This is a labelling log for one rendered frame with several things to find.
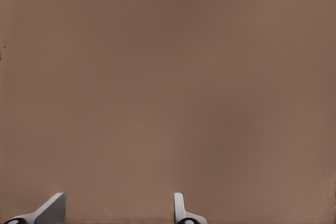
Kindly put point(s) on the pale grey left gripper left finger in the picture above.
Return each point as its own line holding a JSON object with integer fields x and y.
{"x": 51, "y": 211}

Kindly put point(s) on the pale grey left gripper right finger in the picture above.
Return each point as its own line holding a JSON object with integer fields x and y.
{"x": 180, "y": 208}

